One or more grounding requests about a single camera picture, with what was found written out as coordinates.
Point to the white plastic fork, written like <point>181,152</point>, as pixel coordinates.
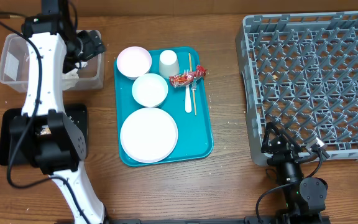
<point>188,107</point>

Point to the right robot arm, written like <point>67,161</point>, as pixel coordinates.
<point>295,167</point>

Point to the white napkin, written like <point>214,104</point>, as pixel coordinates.
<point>73,73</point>

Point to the black plastic tray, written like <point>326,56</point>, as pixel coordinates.
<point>77,113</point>

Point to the grey dishwasher rack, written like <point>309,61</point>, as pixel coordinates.
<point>300,72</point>

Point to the pink bowl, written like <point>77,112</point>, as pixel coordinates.
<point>134,62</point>

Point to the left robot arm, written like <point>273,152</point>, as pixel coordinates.
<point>60,159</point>

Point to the clear plastic bin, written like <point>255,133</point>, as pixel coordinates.
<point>14,68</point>

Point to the red snack wrapper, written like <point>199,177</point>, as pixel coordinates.
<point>187,78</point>

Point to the white bowl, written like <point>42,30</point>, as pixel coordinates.
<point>150,90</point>

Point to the white upturned cup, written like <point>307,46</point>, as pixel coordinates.
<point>168,64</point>

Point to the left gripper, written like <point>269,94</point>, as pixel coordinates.
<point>94,45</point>

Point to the pink round plate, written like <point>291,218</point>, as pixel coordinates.
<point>149,135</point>

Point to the wooden chopstick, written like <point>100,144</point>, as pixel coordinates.
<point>193,85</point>

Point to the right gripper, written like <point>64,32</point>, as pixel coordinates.
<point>286,151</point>

